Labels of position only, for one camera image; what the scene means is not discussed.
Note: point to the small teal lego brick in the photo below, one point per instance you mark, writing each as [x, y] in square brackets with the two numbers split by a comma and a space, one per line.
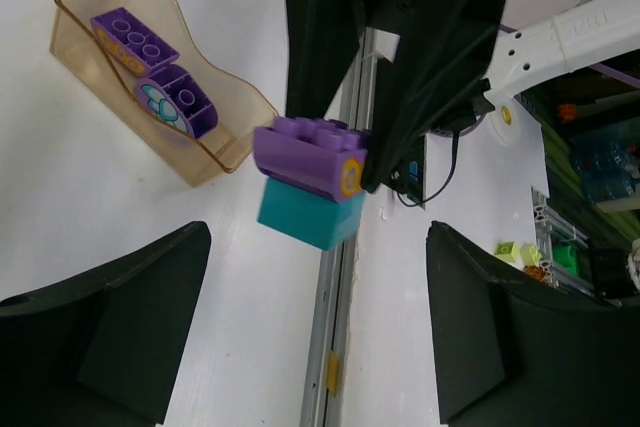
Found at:
[307, 217]

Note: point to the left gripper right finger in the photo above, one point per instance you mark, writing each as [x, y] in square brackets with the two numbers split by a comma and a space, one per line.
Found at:
[510, 350]

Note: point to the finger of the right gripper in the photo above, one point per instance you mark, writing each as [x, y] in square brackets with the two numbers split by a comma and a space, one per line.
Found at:
[443, 53]
[324, 37]

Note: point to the purple curved lego piece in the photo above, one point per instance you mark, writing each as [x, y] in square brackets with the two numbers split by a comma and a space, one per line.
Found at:
[174, 97]

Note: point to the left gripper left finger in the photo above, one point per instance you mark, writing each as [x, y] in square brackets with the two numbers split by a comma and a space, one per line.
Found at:
[103, 348]

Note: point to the purple lego brick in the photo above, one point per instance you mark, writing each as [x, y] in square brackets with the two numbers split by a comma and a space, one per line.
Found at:
[132, 43]

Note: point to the purple rounded printed lego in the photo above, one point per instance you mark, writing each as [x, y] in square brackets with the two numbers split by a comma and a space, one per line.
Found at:
[317, 155]

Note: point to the aluminium rail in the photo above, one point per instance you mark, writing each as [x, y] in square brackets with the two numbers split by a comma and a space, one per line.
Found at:
[574, 263]
[321, 402]

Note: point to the aluminium rail front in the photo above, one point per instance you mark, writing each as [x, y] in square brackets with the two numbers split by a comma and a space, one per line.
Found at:
[321, 402]

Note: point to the amber translucent container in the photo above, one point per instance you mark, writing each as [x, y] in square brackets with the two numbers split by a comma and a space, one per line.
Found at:
[241, 107]

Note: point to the green yellow lego pile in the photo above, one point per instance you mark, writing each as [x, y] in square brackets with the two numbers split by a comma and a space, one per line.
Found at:
[529, 259]

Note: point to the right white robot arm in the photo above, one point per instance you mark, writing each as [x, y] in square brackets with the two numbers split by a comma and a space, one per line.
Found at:
[580, 37]

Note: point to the blue water bottles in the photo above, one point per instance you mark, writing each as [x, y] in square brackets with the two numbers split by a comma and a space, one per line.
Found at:
[607, 162]

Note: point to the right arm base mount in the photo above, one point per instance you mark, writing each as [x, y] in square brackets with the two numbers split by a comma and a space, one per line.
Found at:
[411, 179]

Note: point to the aluminium rail right side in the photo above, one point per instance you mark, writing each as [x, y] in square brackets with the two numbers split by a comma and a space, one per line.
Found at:
[574, 263]

